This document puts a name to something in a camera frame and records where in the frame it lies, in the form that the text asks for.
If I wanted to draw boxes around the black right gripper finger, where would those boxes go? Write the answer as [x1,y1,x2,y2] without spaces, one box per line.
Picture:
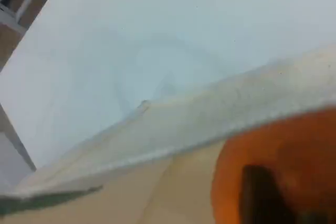
[240,165,296,224]

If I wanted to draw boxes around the white canvas bag green handles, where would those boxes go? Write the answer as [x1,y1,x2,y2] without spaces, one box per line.
[0,43,336,224]

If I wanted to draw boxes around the orange fruit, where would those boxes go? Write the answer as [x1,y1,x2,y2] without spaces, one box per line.
[211,105,336,224]

